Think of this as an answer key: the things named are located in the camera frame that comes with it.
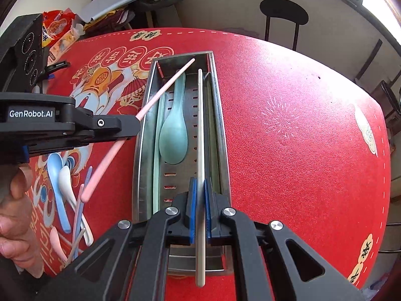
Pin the black round-back chair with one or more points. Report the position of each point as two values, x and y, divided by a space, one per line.
285 10

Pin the pink chopstick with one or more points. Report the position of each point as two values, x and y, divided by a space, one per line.
110 155
78 213

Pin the green plastic spoon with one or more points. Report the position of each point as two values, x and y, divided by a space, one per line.
173 140

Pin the stainless steel utensil tray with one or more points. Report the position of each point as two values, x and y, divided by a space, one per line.
174 179

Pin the light blue plastic spoon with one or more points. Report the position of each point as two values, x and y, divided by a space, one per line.
54 166

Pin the red snack bag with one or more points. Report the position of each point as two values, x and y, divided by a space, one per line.
60 30

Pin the pink plastic spoon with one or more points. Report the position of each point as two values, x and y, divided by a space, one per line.
56 246

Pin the person's left hand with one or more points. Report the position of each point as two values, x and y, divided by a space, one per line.
18 241

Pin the red printed table mat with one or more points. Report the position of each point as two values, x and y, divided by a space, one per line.
305 145

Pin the cream white chopstick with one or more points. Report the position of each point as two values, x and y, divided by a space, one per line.
200 237

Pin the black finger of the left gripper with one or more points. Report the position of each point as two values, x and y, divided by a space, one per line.
90 128

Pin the white plastic spoon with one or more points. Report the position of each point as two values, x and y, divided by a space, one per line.
64 184

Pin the black camera tripod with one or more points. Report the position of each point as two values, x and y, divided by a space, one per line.
51 69

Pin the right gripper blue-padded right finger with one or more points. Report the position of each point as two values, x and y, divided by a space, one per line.
270 261

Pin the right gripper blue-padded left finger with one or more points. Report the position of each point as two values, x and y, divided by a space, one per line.
130 261

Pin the blue chopstick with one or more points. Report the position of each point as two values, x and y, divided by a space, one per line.
87 179

